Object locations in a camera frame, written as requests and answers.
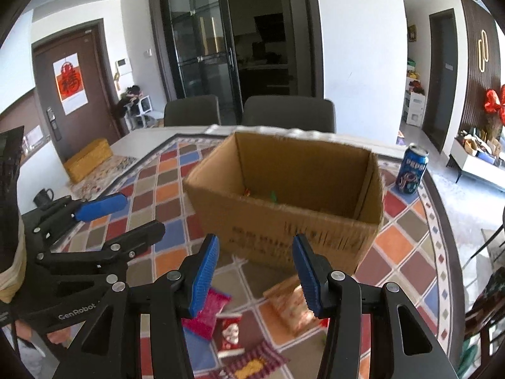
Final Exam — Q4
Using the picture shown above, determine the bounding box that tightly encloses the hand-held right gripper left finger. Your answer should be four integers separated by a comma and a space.
51, 234, 220, 379

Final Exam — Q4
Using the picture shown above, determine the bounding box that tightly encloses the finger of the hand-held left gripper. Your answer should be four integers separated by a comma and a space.
31, 192, 129, 245
35, 221, 166, 283

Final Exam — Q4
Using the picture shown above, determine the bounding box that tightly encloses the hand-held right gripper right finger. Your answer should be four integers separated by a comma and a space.
292, 234, 460, 379

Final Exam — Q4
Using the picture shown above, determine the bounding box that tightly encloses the tan biscuit packet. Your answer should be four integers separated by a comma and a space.
263, 274, 330, 338

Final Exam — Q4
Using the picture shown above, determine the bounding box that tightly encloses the pink snack packet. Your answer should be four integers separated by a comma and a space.
181, 288, 232, 342

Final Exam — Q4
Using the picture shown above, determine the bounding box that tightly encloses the red and white snack packet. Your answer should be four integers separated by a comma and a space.
218, 314, 244, 358

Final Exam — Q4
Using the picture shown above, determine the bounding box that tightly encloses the brown cardboard box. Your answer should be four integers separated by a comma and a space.
182, 131, 386, 275

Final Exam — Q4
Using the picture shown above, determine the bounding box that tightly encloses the maroon snack packet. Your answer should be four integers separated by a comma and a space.
221, 341, 290, 379

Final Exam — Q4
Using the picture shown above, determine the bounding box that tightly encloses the floral table runner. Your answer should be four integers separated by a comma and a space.
71, 154, 139, 200

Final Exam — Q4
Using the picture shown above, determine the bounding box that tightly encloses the tan woven tissue box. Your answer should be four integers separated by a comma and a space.
63, 138, 113, 184

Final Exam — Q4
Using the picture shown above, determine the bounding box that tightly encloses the black mug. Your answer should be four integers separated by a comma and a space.
33, 188, 55, 208

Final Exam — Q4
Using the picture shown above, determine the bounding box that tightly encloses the door lock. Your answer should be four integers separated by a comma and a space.
46, 106, 63, 141

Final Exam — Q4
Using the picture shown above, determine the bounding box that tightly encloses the diamond patterned tablecloth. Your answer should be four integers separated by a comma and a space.
51, 134, 460, 379

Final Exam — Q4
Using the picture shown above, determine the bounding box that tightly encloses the brown entrance door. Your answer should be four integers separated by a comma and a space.
32, 18, 121, 162

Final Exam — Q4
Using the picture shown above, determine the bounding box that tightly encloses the black bag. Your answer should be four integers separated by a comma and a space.
114, 85, 143, 119

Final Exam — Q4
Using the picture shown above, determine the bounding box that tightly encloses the red and white door poster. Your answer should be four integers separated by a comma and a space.
53, 53, 87, 116

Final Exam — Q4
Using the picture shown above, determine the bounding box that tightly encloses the grey dining chair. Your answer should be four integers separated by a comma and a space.
163, 95, 222, 127
241, 95, 337, 134

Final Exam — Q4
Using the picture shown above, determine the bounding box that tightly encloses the blue soda can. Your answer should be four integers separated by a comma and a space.
395, 144, 429, 195

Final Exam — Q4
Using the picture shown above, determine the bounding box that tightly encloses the dark floral cloth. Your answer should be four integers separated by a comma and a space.
466, 264, 505, 324

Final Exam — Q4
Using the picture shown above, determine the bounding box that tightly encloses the black framed glass sliding door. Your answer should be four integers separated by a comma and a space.
148, 0, 324, 125

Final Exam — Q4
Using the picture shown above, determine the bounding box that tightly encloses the white storage box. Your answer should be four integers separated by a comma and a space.
404, 91, 426, 127

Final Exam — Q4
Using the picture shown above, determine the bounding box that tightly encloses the white low cabinet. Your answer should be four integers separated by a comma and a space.
448, 136, 505, 193

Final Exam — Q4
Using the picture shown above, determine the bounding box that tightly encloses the dark interior door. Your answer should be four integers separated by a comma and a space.
420, 8, 466, 153

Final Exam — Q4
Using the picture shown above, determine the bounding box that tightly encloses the red bow decoration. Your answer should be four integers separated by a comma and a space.
484, 85, 505, 124

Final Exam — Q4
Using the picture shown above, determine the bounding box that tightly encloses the gold wall ornament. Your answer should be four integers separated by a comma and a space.
477, 31, 491, 64

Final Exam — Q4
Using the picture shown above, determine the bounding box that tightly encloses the dark slatted wall panel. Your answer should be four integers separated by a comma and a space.
460, 0, 505, 139

